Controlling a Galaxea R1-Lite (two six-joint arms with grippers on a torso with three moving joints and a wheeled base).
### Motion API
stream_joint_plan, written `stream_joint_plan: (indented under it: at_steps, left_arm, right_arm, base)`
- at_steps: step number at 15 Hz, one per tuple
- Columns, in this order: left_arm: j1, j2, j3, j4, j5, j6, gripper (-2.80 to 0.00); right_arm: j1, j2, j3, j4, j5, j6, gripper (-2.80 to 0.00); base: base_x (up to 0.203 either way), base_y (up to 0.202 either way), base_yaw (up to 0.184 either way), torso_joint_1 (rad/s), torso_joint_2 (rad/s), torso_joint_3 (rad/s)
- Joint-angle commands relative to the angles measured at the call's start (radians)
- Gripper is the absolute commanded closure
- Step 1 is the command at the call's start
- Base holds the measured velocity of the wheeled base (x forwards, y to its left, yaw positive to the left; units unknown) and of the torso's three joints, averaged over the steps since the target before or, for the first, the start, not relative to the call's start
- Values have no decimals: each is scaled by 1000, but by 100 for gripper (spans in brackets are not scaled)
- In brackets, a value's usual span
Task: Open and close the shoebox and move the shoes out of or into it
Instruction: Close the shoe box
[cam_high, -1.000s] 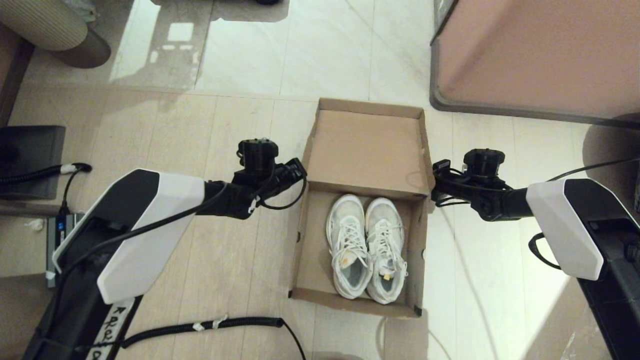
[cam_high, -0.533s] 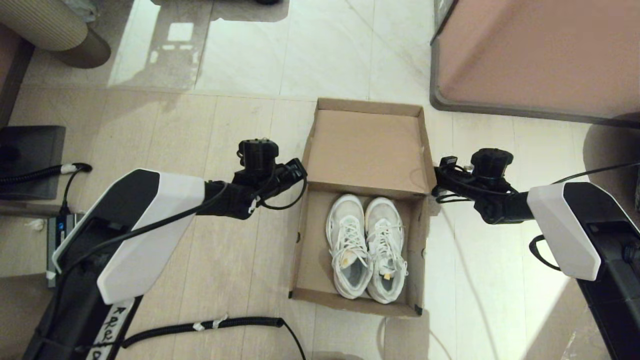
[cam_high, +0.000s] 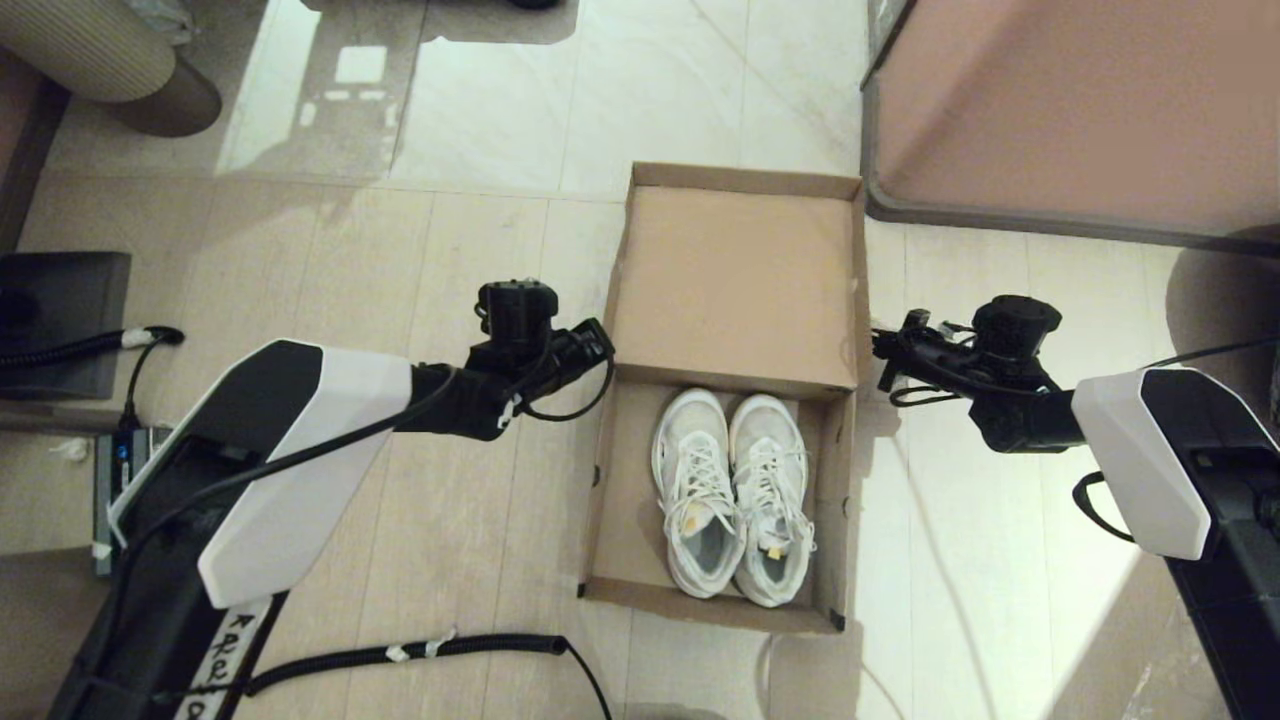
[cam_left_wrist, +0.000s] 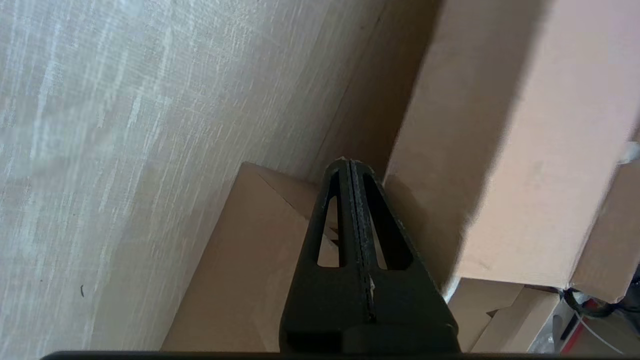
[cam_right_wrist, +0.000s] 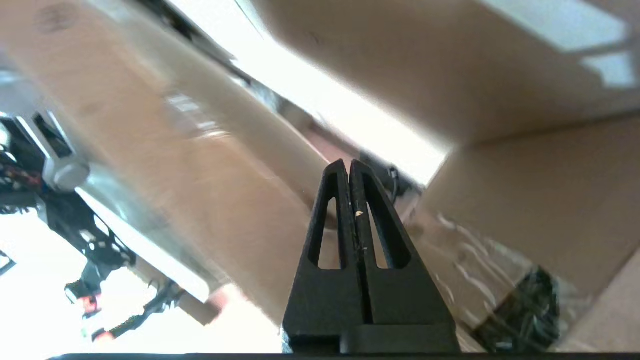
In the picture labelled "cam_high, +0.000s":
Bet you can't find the dark brown wooden furniture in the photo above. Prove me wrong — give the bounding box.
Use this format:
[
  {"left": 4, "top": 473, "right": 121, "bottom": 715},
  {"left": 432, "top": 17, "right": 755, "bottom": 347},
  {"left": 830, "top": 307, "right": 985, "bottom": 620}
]
[{"left": 0, "top": 50, "right": 71, "bottom": 251}]

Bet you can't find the grey crumpled bag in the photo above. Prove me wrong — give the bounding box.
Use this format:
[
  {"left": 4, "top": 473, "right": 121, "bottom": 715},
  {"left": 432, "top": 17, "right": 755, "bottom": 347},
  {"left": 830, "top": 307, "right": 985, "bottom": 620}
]
[{"left": 125, "top": 0, "right": 199, "bottom": 49}]

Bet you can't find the thin black power cable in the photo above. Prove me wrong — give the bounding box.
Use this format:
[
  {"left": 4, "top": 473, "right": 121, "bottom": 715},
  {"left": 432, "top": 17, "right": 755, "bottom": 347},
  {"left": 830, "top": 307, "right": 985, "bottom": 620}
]
[{"left": 125, "top": 345, "right": 166, "bottom": 431}]

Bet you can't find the beige ribbed cylinder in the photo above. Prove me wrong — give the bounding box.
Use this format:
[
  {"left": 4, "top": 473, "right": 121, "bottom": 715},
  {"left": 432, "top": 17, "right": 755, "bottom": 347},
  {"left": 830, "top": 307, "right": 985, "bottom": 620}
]
[{"left": 0, "top": 0, "right": 223, "bottom": 138}]

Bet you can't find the long black corrugated conduit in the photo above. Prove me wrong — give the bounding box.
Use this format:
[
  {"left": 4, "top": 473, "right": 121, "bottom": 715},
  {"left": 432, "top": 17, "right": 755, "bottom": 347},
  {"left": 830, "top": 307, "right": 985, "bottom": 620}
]
[{"left": 242, "top": 634, "right": 613, "bottom": 720}]

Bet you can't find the white lace-up sneaker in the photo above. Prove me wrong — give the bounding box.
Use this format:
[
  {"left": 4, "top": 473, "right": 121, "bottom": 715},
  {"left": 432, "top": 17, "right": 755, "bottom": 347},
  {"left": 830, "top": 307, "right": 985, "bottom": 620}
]
[
  {"left": 728, "top": 393, "right": 817, "bottom": 609},
  {"left": 652, "top": 388, "right": 747, "bottom": 600}
]

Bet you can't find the cardboard shoe box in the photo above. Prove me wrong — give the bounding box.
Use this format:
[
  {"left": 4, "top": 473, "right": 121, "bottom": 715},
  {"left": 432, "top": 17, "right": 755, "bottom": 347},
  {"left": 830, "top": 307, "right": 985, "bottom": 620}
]
[{"left": 580, "top": 162, "right": 874, "bottom": 635}]

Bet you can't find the black corrugated conduit with plug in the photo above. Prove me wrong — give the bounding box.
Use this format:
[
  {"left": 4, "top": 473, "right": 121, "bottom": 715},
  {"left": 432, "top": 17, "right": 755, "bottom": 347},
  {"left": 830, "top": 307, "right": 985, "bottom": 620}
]
[{"left": 0, "top": 328, "right": 188, "bottom": 373}]

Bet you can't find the pink cabinet with grey frame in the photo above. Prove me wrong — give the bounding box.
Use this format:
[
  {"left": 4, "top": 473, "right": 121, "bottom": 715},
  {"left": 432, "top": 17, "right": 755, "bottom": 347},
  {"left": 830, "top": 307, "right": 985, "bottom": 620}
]
[{"left": 860, "top": 0, "right": 1280, "bottom": 251}]

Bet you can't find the clear crinkled plastic sheet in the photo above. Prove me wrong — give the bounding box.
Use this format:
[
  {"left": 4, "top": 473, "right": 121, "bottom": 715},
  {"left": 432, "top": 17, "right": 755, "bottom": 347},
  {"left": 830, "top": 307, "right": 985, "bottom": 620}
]
[{"left": 1120, "top": 560, "right": 1231, "bottom": 720}]

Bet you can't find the grey metal power supply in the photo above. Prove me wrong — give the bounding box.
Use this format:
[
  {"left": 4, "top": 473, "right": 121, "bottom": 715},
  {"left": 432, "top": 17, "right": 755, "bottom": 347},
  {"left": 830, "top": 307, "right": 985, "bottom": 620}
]
[{"left": 93, "top": 425, "right": 176, "bottom": 578}]

